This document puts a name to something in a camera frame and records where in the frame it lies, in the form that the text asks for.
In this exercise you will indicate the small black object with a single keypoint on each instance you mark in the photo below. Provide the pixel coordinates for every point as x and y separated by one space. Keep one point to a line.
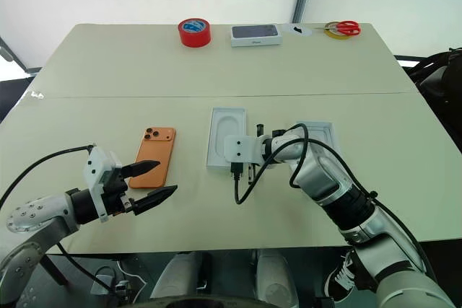
297 29

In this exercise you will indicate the red tape roll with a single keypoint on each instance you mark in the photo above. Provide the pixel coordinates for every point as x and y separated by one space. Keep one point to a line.
194 35

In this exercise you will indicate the closed white phone box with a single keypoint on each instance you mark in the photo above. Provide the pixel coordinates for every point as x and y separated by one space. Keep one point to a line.
256 35

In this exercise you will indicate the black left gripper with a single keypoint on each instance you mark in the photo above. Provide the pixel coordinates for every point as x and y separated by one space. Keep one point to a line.
116 192

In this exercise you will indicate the dark table leg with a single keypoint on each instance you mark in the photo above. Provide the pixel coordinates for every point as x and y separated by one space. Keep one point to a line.
54 268

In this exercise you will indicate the yellow tape roll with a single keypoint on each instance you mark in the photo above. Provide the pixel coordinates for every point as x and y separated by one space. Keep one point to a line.
334 34

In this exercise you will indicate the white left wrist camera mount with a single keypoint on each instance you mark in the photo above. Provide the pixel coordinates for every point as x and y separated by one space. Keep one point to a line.
96 169

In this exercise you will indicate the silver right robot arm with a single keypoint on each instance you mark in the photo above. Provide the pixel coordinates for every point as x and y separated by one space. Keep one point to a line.
325 178

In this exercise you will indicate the dark metal frame bar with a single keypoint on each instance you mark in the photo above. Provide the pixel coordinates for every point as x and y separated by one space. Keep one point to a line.
14 59

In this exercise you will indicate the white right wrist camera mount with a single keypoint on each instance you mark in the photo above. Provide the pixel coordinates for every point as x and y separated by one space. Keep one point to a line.
239 149

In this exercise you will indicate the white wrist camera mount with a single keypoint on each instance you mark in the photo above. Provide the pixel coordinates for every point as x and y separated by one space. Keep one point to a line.
96 169
239 149

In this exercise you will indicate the white phone box lid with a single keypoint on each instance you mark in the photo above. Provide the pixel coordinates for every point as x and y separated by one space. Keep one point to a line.
323 131

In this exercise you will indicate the grey rounded robot leg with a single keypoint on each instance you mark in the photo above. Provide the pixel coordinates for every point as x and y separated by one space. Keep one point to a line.
276 275
177 275

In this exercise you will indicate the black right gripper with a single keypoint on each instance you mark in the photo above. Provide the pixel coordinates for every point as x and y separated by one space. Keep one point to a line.
260 130

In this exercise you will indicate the black and white sneaker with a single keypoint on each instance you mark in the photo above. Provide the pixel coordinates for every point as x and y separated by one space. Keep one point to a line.
341 275

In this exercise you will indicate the orange smartphone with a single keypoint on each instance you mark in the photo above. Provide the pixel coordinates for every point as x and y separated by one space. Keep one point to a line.
153 149

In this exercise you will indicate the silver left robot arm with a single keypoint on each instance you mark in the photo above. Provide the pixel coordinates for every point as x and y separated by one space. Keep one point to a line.
39 214

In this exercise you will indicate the white phone box base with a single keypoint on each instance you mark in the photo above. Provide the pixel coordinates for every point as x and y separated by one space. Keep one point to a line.
227 131

